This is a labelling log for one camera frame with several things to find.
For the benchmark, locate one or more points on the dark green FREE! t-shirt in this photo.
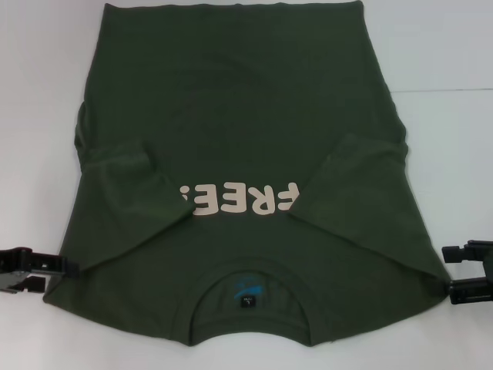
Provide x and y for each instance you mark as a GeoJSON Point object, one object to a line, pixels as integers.
{"type": "Point", "coordinates": [242, 115]}

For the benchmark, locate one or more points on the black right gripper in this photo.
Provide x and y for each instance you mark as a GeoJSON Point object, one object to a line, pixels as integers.
{"type": "Point", "coordinates": [488, 270]}

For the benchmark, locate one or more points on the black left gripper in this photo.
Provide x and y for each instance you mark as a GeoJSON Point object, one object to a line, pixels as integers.
{"type": "Point", "coordinates": [11, 266]}

